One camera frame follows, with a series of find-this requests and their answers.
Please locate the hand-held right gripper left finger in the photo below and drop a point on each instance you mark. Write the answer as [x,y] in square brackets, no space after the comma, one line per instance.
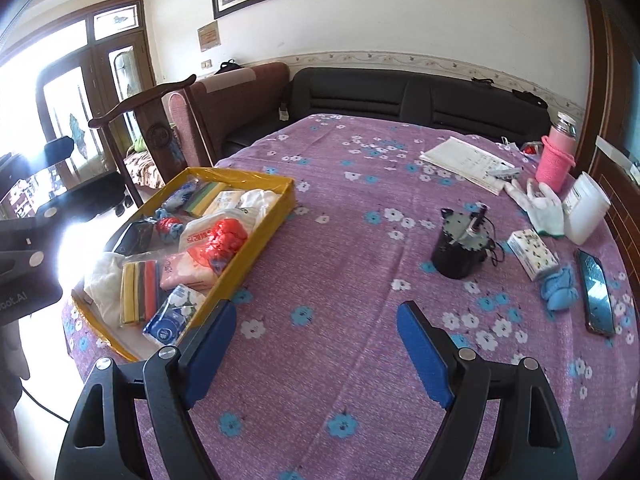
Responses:
[212,350]

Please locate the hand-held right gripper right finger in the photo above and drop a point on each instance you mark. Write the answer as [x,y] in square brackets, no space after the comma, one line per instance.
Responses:
[425,350]

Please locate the blue floral tissue pack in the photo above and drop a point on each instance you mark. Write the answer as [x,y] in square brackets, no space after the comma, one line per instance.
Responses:
[172,312]

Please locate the white towel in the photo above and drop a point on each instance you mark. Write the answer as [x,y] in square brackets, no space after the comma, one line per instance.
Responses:
[105,275]

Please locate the pink tissue pack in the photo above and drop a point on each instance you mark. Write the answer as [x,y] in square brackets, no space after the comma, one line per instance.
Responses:
[187,267]

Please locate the yellow red sponge pack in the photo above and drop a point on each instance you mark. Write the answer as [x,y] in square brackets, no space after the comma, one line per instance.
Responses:
[140,292]

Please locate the red item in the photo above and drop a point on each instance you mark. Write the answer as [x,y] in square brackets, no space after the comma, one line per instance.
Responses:
[227,240]

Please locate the black packet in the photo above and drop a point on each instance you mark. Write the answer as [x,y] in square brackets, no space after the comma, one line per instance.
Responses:
[135,237]

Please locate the blue towel cloth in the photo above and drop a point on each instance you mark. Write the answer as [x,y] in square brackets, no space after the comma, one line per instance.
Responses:
[172,234]

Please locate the small red plastic bag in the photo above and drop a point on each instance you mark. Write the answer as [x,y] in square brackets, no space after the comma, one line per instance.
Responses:
[164,224]

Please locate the yellow cardboard tray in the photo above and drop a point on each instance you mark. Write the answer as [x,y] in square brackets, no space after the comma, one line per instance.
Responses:
[272,212]

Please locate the blue white printed packet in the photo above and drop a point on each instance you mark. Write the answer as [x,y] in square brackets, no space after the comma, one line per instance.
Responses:
[179,196]

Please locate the black pen holder cup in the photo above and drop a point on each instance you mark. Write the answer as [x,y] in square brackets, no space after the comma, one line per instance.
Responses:
[457,250]

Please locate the purple floral tablecloth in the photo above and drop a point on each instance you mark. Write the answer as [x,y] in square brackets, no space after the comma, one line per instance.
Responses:
[350,260]

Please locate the white floral tissue pack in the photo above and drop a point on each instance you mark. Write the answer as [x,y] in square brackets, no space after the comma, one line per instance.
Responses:
[532,255]

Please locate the flat white packet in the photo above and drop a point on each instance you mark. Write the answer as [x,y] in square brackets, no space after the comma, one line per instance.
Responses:
[226,202]

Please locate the small blue cloth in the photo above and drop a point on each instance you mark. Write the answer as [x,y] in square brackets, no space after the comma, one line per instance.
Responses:
[560,287]

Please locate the white cloth in clear bag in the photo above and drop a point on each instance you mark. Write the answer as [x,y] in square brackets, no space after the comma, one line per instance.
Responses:
[260,200]

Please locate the green yellow sponge pack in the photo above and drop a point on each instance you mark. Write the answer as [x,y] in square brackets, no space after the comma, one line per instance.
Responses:
[202,192]

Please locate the floral blanket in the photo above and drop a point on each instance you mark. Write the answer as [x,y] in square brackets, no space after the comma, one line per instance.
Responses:
[142,170]

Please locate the green cloth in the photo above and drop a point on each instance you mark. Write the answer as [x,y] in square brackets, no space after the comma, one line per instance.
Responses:
[137,146]

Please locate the smartphone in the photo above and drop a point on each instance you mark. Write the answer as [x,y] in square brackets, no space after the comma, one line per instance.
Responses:
[595,290]

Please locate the white work glove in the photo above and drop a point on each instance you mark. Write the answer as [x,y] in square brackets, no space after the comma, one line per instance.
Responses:
[537,205]

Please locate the stack of white papers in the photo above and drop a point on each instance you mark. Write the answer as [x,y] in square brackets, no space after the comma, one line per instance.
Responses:
[465,160]

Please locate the dark wooden chair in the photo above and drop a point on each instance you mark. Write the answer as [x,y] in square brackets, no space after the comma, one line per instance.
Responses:
[155,135]

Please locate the wooden glass door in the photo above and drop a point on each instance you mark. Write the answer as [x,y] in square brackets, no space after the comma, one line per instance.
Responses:
[100,85]
[600,60]

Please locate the white plastic jar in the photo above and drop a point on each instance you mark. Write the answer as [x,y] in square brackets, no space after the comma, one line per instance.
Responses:
[585,207]

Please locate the small red object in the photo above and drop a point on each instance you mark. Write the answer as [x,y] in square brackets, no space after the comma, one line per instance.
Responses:
[532,149]

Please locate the pink water bottle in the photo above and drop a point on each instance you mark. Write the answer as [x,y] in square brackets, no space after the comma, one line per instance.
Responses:
[555,160]

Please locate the brown armchair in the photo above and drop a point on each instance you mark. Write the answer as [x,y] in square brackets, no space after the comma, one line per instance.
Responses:
[235,105]

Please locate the small white object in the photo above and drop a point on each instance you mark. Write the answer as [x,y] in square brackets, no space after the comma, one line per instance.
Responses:
[283,110]

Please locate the wooden cabinet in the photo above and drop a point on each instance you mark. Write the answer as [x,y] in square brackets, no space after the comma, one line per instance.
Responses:
[622,195]

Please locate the black sofa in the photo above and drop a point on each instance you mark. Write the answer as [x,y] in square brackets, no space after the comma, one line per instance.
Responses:
[400,100]

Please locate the black bag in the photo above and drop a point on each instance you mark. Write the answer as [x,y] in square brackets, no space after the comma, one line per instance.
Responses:
[530,96]

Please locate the black backpack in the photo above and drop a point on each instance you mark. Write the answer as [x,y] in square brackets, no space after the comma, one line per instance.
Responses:
[227,66]

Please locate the wall plaque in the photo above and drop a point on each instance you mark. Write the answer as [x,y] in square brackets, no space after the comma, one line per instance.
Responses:
[209,37]

